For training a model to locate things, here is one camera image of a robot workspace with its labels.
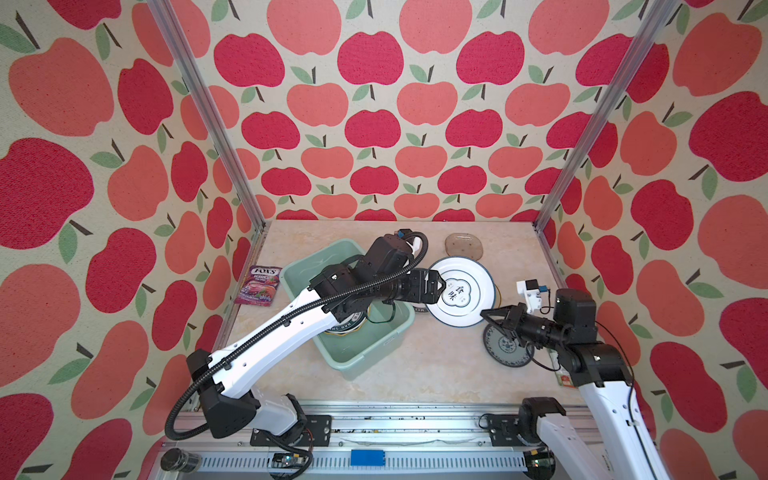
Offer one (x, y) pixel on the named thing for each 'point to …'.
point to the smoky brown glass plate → (461, 244)
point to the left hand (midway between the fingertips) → (437, 288)
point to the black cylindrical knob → (179, 460)
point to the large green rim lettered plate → (349, 325)
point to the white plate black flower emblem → (470, 290)
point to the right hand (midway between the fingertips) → (489, 313)
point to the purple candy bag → (259, 286)
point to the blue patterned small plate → (504, 351)
